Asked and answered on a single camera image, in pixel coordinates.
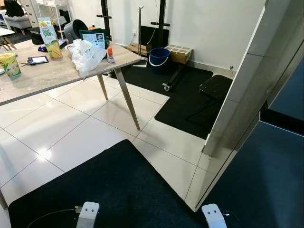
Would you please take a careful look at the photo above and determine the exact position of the silver fridge door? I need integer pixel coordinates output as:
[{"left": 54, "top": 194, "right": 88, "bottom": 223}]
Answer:
[{"left": 196, "top": 120, "right": 304, "bottom": 228}]

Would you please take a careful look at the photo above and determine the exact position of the small bottle orange cap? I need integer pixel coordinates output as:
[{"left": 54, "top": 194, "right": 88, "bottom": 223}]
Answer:
[{"left": 106, "top": 46, "right": 116, "bottom": 64}]

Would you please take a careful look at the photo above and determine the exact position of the silver fridge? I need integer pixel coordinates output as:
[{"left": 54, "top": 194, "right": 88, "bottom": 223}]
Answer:
[{"left": 184, "top": 0, "right": 304, "bottom": 212}]

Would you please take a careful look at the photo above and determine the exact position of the black rubber floor mat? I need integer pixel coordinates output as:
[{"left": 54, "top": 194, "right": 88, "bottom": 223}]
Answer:
[{"left": 110, "top": 62, "right": 234, "bottom": 140}]

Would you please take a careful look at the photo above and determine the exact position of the black wheeled base bar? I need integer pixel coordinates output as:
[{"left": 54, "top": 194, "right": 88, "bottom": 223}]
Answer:
[{"left": 161, "top": 61, "right": 190, "bottom": 92}]

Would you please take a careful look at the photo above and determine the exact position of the taped cardboard box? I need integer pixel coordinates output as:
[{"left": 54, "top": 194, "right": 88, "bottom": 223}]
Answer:
[{"left": 164, "top": 45, "right": 194, "bottom": 65}]

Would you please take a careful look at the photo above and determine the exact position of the blue plastic bucket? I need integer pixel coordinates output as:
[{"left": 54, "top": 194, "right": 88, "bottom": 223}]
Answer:
[{"left": 148, "top": 47, "right": 172, "bottom": 75}]

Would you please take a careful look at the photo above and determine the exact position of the black stand pole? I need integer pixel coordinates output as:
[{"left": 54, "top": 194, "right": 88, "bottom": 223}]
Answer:
[
  {"left": 150, "top": 0, "right": 171, "bottom": 48},
  {"left": 96, "top": 0, "right": 113, "bottom": 42}
]

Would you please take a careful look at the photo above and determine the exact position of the black flat board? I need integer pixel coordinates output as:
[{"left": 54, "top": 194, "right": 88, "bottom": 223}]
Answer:
[{"left": 141, "top": 26, "right": 170, "bottom": 49}]

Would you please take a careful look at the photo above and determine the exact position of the silver pole dustpan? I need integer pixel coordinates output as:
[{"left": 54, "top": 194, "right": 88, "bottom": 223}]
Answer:
[{"left": 132, "top": 6, "right": 149, "bottom": 68}]

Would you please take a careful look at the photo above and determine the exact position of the dark carpet floor mat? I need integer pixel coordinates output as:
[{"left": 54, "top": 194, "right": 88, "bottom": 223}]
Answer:
[{"left": 8, "top": 139, "right": 209, "bottom": 228}]

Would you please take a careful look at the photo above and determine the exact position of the green snack packet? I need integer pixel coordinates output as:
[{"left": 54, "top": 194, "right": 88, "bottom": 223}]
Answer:
[{"left": 79, "top": 29, "right": 108, "bottom": 51}]

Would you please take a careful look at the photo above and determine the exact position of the white plastic bag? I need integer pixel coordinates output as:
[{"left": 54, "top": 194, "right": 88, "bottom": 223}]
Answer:
[{"left": 66, "top": 39, "right": 108, "bottom": 79}]

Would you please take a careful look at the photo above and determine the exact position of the dark grey round container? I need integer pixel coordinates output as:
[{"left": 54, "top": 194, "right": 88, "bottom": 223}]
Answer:
[{"left": 63, "top": 19, "right": 89, "bottom": 44}]

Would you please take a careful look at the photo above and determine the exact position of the light wooden table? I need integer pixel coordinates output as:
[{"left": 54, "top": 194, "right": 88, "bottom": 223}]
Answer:
[{"left": 0, "top": 42, "right": 144, "bottom": 210}]

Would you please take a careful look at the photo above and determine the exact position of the yellow green juice carton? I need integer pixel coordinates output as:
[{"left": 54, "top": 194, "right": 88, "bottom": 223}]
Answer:
[{"left": 38, "top": 17, "right": 63, "bottom": 60}]

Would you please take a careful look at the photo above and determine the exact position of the white upholstered seat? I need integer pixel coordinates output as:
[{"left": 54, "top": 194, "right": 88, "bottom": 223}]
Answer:
[{"left": 6, "top": 13, "right": 33, "bottom": 35}]

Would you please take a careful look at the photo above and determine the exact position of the yellow instant noodle cup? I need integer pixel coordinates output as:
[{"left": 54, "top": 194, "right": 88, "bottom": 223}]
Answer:
[{"left": 0, "top": 52, "right": 22, "bottom": 78}]

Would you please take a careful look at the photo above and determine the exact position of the white side table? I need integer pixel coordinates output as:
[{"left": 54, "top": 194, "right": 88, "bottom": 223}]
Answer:
[{"left": 0, "top": 27, "right": 17, "bottom": 50}]

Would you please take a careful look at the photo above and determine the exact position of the black backpack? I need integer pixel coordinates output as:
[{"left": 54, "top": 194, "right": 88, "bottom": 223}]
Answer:
[{"left": 4, "top": 0, "right": 24, "bottom": 17}]

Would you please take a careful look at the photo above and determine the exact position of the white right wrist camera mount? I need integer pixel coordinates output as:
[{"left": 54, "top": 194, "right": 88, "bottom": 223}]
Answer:
[{"left": 201, "top": 203, "right": 228, "bottom": 228}]

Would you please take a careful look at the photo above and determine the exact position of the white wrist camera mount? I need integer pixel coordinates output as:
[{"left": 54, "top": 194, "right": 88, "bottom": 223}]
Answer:
[
  {"left": 76, "top": 201, "right": 101, "bottom": 228},
  {"left": 201, "top": 203, "right": 228, "bottom": 228}
]

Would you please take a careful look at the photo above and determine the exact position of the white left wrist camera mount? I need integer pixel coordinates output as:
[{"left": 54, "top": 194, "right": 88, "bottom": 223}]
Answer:
[{"left": 76, "top": 201, "right": 101, "bottom": 228}]

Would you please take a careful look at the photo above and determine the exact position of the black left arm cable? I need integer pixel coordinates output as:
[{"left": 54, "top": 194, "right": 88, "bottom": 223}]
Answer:
[{"left": 26, "top": 206, "right": 82, "bottom": 228}]

